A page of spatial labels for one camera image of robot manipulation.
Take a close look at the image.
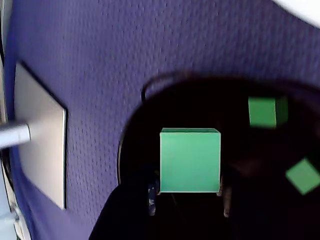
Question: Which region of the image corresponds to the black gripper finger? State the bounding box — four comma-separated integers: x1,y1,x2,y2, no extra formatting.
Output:
88,172,161,240
216,173,301,240

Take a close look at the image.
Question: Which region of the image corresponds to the green cube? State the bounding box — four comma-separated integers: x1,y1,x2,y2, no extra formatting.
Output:
284,157,320,196
247,96,289,129
159,127,222,194

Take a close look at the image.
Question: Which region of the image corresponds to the white round plate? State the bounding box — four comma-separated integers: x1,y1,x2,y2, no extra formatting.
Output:
271,0,320,27

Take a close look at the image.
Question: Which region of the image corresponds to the black metal bucket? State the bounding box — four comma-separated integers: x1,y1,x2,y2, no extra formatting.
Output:
116,71,320,240

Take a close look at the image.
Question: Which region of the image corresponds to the silver monitor stand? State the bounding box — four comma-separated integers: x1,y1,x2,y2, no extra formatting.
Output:
0,61,68,211

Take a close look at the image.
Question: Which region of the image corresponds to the blue woven tablecloth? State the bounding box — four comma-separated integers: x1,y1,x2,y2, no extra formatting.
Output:
0,0,320,240

